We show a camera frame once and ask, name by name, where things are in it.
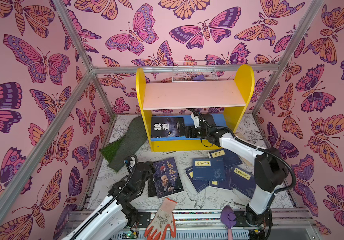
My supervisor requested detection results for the blue book right front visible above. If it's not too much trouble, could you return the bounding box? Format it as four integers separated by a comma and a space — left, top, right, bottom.
231, 166, 257, 199

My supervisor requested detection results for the purple old man cover book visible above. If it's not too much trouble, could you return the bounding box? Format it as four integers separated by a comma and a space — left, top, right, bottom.
153, 158, 184, 199

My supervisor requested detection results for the beige work glove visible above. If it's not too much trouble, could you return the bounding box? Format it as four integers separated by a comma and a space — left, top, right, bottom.
235, 135, 255, 167

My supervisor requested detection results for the blue book lower left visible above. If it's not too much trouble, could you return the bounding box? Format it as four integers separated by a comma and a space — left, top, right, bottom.
185, 167, 209, 193

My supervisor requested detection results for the black antler cover book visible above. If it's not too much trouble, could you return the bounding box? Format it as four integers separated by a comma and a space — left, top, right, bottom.
148, 164, 157, 197

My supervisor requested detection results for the top blue thread-bound book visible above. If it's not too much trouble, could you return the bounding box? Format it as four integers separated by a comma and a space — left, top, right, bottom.
192, 158, 226, 181

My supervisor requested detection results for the blue book far right-back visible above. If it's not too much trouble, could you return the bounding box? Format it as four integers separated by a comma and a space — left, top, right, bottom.
208, 149, 243, 170

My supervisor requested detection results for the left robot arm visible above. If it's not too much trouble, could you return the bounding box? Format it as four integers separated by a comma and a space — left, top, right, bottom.
64, 155, 155, 240

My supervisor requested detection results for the black wolf cover book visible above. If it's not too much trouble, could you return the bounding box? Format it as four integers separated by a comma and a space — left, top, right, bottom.
151, 116, 185, 139

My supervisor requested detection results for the clear wire basket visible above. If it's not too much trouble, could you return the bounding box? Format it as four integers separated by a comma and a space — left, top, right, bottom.
171, 60, 219, 83

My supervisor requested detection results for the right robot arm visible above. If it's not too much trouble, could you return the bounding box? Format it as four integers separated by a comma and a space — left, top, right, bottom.
184, 109, 297, 227

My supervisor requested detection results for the green circuit board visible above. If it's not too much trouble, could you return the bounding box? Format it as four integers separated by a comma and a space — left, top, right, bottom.
121, 231, 139, 240

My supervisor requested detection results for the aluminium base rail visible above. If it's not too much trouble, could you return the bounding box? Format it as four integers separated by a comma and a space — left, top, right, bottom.
59, 208, 323, 240

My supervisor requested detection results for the purple item in basket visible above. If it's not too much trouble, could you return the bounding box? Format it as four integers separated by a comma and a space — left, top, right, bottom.
193, 75, 206, 81

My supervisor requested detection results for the blue book lower middle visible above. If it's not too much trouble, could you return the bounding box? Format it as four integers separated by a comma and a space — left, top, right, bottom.
209, 180, 232, 190

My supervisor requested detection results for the yellow pink blue bookshelf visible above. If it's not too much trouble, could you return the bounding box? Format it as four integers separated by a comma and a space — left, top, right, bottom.
136, 65, 255, 138

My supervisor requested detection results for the green artificial grass mat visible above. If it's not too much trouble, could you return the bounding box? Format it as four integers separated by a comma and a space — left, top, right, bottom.
100, 116, 148, 172

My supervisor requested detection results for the red white work glove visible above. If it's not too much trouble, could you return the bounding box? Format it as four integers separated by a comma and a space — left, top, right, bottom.
144, 198, 177, 240

